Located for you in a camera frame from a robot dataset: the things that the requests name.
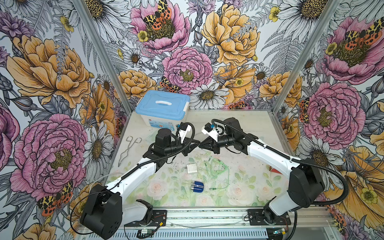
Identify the aluminium right corner post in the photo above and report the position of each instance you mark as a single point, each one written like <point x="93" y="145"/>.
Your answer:
<point x="313" y="38"/>

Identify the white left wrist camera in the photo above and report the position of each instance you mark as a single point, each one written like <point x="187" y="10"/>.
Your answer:
<point x="182" y="131"/>

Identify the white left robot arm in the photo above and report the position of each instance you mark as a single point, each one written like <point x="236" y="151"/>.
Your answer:
<point x="105" y="212"/>

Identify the blue electric shaver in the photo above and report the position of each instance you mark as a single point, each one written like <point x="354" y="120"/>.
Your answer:
<point x="197" y="187"/>

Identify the aluminium front rail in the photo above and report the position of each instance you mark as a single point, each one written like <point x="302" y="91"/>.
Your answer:
<point x="206" y="217"/>

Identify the pink packet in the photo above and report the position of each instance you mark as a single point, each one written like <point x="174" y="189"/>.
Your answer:
<point x="274" y="171"/>

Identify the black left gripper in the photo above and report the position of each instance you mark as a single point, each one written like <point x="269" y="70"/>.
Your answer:
<point x="186" y="145"/>

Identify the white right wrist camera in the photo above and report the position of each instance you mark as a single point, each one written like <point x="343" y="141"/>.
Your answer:
<point x="210" y="130"/>

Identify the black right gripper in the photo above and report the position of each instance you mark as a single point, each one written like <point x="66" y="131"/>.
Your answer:
<point x="209" y="142"/>

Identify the floral table mat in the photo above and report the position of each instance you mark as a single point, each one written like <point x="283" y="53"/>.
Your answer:
<point x="204" y="179"/>

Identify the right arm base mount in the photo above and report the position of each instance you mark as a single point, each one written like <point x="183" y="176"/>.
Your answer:
<point x="261" y="217"/>

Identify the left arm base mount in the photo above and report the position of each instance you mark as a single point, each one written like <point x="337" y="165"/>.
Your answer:
<point x="157" y="218"/>

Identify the blue lid storage box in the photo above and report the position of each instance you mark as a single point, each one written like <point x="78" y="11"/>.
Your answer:
<point x="161" y="109"/>

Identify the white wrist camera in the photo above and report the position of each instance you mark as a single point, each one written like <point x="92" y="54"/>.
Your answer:
<point x="210" y="130"/>
<point x="182" y="131"/>

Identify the clear green plastic bag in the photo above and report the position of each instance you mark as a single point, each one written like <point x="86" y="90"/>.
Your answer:
<point x="151" y="138"/>

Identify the aluminium corner post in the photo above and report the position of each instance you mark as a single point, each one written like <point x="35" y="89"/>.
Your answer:
<point x="97" y="41"/>
<point x="313" y="38"/>

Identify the white charger adapter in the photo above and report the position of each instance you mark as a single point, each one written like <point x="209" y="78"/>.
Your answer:
<point x="192" y="168"/>

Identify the metal scissor tongs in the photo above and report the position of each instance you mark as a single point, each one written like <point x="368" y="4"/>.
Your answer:
<point x="130" y="143"/>

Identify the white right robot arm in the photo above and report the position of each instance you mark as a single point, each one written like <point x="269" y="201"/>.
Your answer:
<point x="305" y="181"/>

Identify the aluminium left corner post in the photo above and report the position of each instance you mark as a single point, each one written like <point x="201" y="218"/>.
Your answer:
<point x="97" y="41"/>

